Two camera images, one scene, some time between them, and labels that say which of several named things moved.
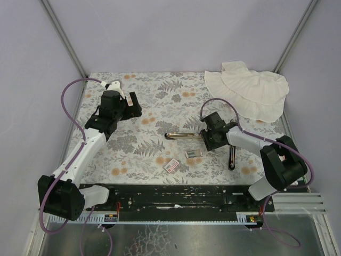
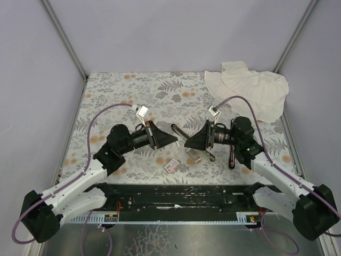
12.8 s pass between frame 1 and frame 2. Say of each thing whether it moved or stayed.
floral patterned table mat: stayed
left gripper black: moved
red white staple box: stayed
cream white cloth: stayed
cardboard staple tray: moved
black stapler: stayed
